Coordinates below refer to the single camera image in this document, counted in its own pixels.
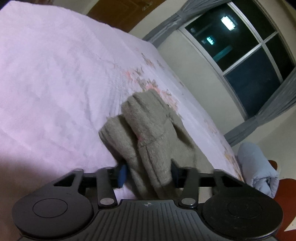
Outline rolled light blue blanket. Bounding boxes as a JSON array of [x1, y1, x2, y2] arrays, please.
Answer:
[[237, 142, 280, 198]]

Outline grey right curtain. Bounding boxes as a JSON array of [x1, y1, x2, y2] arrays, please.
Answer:
[[224, 69, 296, 147]]

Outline red headboard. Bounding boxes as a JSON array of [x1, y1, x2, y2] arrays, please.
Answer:
[[268, 159, 296, 241]]

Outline dark window with frame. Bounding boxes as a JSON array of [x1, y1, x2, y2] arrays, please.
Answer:
[[180, 1, 295, 120]]

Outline brown wooden door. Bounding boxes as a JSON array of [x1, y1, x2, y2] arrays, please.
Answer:
[[87, 0, 164, 33]]

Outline pink floral bed sheet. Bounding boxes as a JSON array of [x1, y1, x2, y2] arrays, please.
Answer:
[[1, 1, 242, 205]]

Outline grey-green pants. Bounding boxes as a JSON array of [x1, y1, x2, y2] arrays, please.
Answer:
[[99, 89, 213, 199]]

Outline grey curtain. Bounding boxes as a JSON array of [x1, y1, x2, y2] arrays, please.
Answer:
[[143, 0, 230, 48], [224, 69, 296, 147]]

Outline grey left curtain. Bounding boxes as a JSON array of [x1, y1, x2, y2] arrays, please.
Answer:
[[143, 0, 230, 48]]

